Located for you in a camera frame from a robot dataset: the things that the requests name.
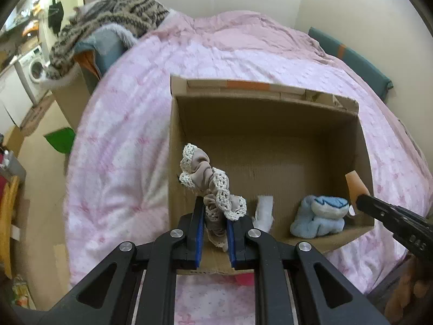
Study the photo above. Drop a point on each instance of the pink patchwork quilt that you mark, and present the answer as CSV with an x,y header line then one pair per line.
x,y
128,125

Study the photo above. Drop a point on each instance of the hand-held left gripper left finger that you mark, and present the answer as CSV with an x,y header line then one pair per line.
x,y
199,247

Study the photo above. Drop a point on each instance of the clear plastic packet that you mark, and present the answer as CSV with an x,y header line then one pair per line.
x,y
264,210

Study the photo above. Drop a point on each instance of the light blue plush socks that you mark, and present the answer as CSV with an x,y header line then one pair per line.
x,y
314,223

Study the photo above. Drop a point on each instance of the yellow wooden rack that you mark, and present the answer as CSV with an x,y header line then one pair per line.
x,y
10,210

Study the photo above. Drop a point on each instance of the person's right hand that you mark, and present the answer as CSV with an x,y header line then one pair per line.
x,y
406,294

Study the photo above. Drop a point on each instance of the white kitchen cabinets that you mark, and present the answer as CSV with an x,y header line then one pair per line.
x,y
13,98

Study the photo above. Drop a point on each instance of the beige lace-trimmed scrunchie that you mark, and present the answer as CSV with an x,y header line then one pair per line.
x,y
203,166

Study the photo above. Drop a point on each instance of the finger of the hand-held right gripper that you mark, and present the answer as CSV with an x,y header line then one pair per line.
x,y
379,210

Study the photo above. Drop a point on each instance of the striped knit blanket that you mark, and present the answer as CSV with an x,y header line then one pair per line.
x,y
111,13

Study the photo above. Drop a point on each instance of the colourful floor bag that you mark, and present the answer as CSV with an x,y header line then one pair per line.
x,y
22,293

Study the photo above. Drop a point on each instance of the cardboard box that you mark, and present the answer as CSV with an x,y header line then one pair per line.
x,y
270,142

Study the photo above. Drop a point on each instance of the white washing machine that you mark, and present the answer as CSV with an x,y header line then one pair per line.
x,y
33,67

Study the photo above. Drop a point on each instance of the green dustpan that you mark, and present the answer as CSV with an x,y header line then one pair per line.
x,y
61,140

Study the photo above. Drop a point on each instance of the blue-grey cushion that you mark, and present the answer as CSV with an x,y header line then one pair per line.
x,y
101,47

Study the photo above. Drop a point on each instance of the grey bin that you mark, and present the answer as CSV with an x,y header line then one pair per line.
x,y
15,171

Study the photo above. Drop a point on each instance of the black hanging garment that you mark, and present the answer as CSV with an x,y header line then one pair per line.
x,y
55,17

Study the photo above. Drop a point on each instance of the beige storage chest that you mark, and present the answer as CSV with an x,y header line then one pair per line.
x,y
72,101

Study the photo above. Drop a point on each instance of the teal cushion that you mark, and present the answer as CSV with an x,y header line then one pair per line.
x,y
365,67

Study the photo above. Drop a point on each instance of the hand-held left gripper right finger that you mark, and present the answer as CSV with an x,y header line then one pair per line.
x,y
231,247

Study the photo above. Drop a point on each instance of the brown door mat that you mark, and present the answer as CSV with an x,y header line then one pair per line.
x,y
37,111

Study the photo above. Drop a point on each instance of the peach soft tube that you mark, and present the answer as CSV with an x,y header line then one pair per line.
x,y
357,184

